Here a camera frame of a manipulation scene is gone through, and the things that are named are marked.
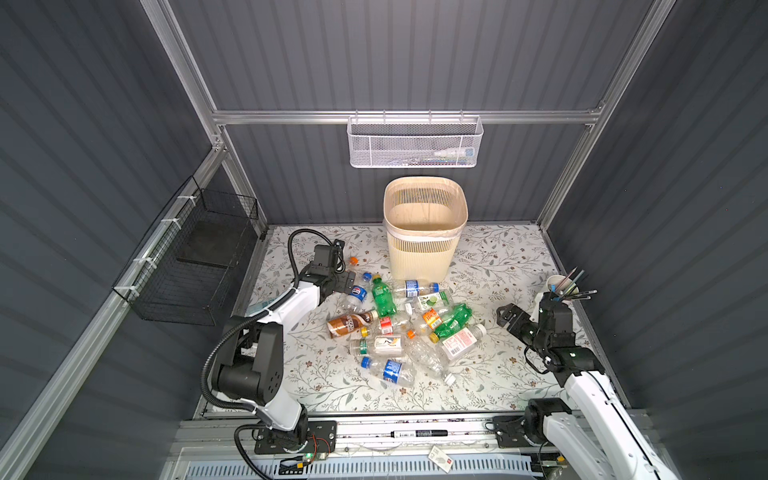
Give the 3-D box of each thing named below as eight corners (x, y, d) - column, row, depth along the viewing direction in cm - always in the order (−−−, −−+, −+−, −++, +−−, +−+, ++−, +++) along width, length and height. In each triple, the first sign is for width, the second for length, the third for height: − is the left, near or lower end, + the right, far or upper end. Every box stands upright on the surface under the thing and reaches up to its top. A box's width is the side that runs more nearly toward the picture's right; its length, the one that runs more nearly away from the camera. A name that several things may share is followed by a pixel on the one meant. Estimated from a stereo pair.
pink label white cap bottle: (446, 362, 87) (449, 357, 84) (437, 348, 90) (438, 342, 86) (486, 337, 92) (490, 331, 88) (476, 325, 95) (479, 318, 91)
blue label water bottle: (394, 301, 101) (394, 292, 96) (394, 289, 104) (394, 279, 99) (438, 301, 101) (440, 292, 96) (437, 289, 104) (439, 279, 99)
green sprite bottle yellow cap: (379, 321, 95) (378, 315, 92) (368, 282, 104) (367, 275, 101) (398, 316, 96) (398, 310, 93) (385, 278, 106) (385, 271, 102)
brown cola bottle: (332, 342, 91) (329, 335, 87) (328, 328, 94) (325, 320, 90) (379, 324, 95) (378, 316, 91) (373, 311, 98) (372, 303, 94)
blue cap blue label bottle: (360, 373, 85) (359, 367, 81) (366, 358, 88) (365, 351, 84) (412, 391, 82) (414, 385, 78) (417, 374, 85) (418, 368, 81)
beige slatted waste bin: (384, 291, 103) (382, 232, 80) (385, 238, 119) (384, 176, 96) (457, 291, 103) (476, 232, 80) (448, 238, 119) (462, 176, 96)
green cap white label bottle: (360, 356, 88) (358, 350, 84) (361, 342, 90) (359, 335, 86) (405, 356, 88) (405, 349, 84) (404, 342, 90) (405, 335, 86)
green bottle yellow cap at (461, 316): (428, 339, 92) (429, 333, 89) (457, 305, 100) (459, 299, 96) (443, 352, 90) (445, 346, 86) (472, 316, 97) (475, 310, 94)
